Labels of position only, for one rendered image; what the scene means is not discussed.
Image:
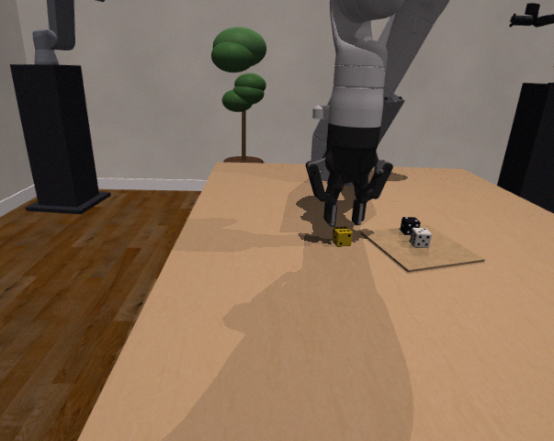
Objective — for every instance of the white die with black pips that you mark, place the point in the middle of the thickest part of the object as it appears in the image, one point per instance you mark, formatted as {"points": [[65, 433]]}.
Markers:
{"points": [[420, 237]]}

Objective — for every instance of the translucent tan mat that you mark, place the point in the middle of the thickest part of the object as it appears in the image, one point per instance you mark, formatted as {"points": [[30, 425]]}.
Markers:
{"points": [[442, 252]]}

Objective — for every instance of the yellow die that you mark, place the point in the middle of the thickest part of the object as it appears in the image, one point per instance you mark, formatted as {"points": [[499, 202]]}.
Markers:
{"points": [[342, 236]]}

